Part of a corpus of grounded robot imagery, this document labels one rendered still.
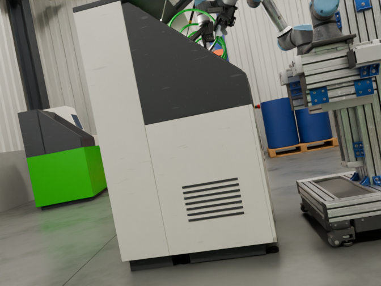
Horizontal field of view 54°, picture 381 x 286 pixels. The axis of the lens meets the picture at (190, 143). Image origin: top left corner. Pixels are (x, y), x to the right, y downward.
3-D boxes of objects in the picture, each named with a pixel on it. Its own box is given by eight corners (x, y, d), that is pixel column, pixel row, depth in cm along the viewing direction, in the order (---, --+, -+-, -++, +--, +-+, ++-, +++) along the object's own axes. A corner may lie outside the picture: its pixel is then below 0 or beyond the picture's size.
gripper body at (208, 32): (215, 39, 225) (211, 19, 224) (201, 42, 226) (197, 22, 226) (216, 42, 232) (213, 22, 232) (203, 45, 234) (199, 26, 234)
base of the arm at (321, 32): (338, 42, 207) (334, 24, 207) (346, 36, 192) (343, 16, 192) (310, 48, 209) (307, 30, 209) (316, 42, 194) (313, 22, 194)
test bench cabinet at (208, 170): (279, 255, 194) (252, 104, 192) (172, 268, 205) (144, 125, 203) (275, 219, 263) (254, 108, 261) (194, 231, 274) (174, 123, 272)
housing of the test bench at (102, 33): (172, 268, 205) (119, -6, 202) (123, 274, 211) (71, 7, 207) (207, 209, 343) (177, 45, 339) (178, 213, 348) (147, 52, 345)
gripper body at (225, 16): (225, 29, 205) (232, 8, 198) (213, 22, 209) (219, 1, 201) (233, 27, 210) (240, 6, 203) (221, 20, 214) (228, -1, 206)
